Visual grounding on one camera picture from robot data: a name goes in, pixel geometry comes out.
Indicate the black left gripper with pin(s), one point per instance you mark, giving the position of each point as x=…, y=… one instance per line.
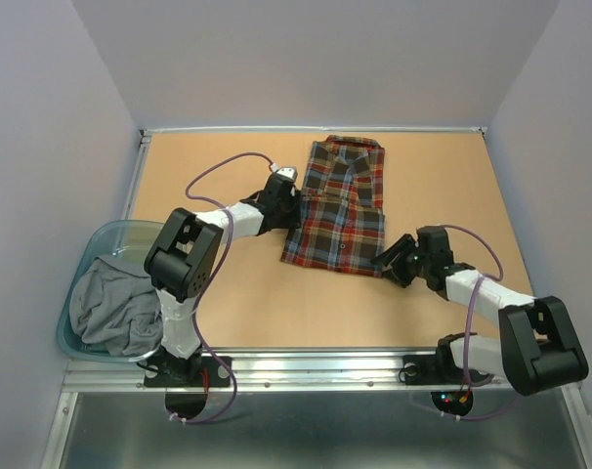
x=293, y=221

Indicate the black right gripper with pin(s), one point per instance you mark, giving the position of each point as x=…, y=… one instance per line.
x=395, y=273

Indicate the red blue plaid flannel shirt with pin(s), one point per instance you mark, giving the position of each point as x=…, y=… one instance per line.
x=342, y=223

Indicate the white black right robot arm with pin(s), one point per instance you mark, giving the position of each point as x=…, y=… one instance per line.
x=529, y=341

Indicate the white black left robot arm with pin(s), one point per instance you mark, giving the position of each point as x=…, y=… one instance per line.
x=181, y=262

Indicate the clear blue plastic bin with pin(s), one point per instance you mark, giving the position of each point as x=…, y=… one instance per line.
x=129, y=240

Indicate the grey crumpled shirt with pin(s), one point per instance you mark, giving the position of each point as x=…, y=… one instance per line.
x=114, y=305

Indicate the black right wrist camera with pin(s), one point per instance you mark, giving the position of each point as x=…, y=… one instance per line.
x=433, y=246

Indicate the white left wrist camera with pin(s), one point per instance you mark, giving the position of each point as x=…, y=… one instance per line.
x=288, y=172

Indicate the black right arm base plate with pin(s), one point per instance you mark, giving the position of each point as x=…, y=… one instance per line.
x=423, y=371

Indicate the aluminium back table rail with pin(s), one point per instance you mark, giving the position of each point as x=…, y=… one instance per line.
x=312, y=128

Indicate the aluminium table rail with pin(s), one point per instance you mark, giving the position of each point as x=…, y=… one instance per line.
x=312, y=128
x=267, y=370

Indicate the aluminium front table rail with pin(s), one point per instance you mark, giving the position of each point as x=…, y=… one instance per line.
x=267, y=370

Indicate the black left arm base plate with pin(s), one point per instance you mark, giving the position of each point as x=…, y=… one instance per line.
x=213, y=373

